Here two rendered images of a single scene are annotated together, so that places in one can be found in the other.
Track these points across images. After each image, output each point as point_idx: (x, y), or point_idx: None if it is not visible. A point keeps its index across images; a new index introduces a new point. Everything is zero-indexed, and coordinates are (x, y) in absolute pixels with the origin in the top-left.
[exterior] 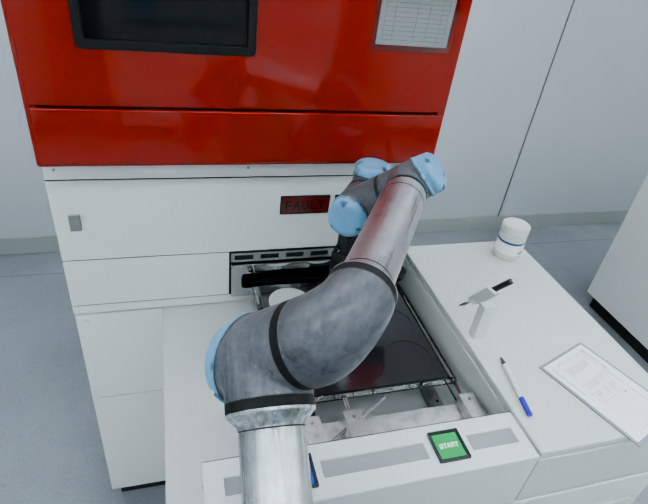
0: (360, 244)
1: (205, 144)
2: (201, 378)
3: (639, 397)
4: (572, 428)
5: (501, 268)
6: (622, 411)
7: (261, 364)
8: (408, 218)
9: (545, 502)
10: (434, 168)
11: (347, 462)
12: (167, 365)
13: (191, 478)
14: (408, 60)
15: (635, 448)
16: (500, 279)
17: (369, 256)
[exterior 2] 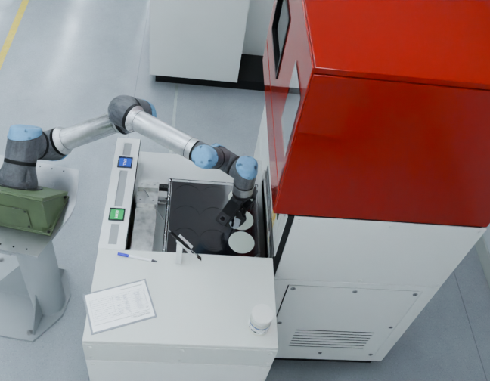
0: (150, 115)
1: (267, 100)
2: (207, 168)
3: (107, 319)
4: (104, 270)
5: (240, 312)
6: (103, 302)
7: None
8: (165, 134)
9: None
10: (199, 152)
11: (124, 179)
12: None
13: (156, 159)
14: (282, 141)
15: None
16: (227, 304)
17: (140, 113)
